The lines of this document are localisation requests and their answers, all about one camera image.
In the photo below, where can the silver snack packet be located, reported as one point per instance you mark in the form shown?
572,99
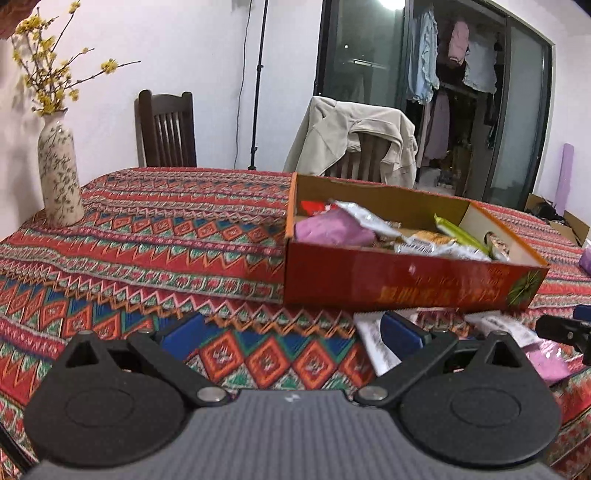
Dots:
369,217

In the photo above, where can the grey printed snack packet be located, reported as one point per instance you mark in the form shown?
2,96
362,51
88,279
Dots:
443,251

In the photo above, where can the dark wooden chair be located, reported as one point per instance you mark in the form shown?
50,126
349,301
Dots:
168,134

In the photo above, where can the brown wooden chair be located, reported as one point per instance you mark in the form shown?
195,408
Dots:
364,159

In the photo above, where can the red blue snack packet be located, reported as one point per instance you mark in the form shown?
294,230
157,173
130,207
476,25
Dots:
314,206

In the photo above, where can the purple tissue pack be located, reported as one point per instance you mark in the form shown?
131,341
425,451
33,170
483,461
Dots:
586,259

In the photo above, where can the yellow flower branches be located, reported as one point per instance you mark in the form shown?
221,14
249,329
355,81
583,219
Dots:
46,64

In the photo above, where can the white hanging shirt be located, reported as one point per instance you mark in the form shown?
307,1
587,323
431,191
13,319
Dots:
480,67

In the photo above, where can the orange cardboard box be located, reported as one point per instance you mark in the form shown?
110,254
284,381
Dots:
392,281

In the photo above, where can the white bordered cookie packet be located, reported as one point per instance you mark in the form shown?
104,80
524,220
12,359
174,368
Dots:
429,237

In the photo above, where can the pink hanging garment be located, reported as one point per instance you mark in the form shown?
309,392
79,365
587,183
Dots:
459,41

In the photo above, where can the purple yoga mat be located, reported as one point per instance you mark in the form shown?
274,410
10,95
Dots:
564,175

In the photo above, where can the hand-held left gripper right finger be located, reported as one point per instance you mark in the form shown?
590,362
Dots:
401,332

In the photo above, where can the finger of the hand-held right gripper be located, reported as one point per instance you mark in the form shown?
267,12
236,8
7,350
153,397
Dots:
584,312
563,328

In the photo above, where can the light blue hanging shirt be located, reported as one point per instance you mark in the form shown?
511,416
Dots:
422,60

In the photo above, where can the clear cookie packet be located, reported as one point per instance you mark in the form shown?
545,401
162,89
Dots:
498,244

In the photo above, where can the brown cardboard box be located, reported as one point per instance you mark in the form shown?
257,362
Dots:
570,226

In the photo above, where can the wardrobe with hanging clothes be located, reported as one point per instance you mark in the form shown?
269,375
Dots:
360,50

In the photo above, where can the long green snack packet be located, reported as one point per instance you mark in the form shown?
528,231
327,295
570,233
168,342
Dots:
461,236

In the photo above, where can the mauve hanging coat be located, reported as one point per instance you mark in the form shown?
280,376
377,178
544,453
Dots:
438,124

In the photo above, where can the studio light on stand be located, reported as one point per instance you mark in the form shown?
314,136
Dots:
258,83

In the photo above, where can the white packet black print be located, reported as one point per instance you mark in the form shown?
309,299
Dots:
369,341

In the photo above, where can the white snack packet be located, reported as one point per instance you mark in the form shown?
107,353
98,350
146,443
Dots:
508,328

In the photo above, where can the beige jacket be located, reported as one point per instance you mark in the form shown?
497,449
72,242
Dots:
332,134

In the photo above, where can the red patterned tablecloth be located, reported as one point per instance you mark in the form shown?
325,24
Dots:
161,240

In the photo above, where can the floral ceramic vase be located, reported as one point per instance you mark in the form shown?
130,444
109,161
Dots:
60,175

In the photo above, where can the purple snack packet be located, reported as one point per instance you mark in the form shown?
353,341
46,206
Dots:
332,228
547,364

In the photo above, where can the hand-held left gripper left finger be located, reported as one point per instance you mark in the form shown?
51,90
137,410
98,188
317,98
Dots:
182,334

